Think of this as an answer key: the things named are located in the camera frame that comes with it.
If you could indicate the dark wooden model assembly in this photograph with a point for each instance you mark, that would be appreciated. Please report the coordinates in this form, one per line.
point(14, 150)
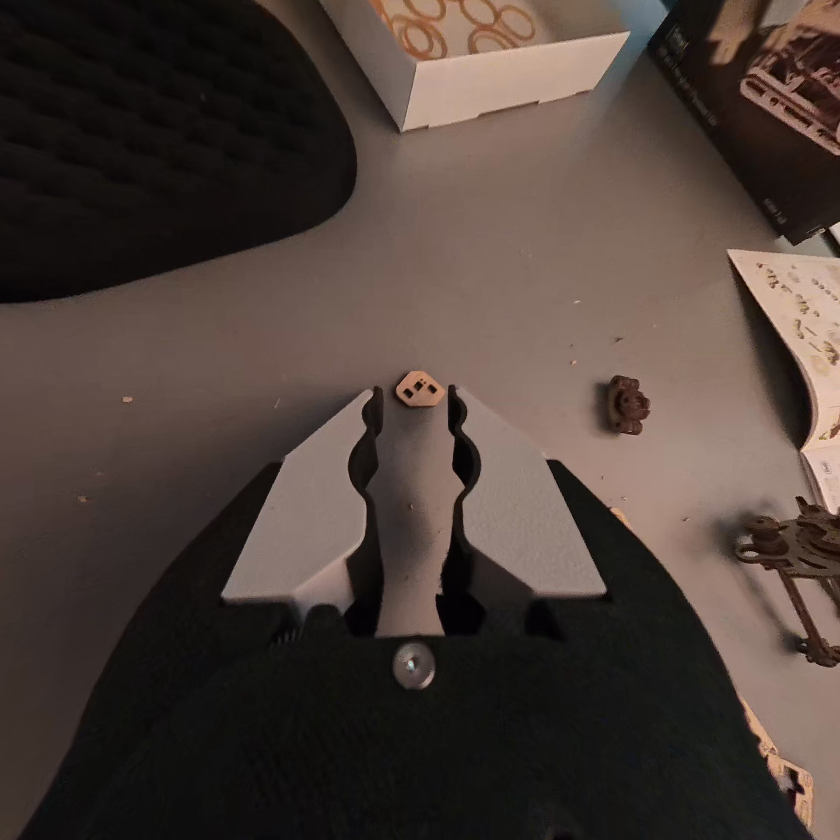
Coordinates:
point(804, 544)

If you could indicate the instruction booklet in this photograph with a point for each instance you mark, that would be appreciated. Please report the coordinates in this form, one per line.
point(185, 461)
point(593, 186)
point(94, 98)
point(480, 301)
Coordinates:
point(800, 328)

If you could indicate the dark wooden gear part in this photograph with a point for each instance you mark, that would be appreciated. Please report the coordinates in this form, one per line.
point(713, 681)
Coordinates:
point(628, 405)

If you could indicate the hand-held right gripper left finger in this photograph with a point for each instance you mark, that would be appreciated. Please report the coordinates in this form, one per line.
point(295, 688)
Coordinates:
point(295, 531)

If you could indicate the large laser-cut wooden sheet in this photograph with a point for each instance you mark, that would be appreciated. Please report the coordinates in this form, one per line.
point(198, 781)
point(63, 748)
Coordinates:
point(787, 781)

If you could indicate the black quilted cushion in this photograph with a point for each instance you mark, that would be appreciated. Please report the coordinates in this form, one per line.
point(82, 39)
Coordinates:
point(144, 144)

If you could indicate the small pale wooden model part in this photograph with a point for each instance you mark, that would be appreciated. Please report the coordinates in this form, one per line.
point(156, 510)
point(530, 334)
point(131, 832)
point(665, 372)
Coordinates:
point(420, 390)

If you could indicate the white box of rubber bands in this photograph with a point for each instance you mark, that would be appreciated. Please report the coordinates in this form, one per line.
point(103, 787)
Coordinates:
point(499, 85)

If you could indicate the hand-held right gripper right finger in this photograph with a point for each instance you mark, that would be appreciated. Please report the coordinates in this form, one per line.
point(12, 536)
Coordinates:
point(525, 525)

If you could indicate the dark model kit box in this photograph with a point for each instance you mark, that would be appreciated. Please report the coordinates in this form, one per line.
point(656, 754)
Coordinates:
point(754, 98)

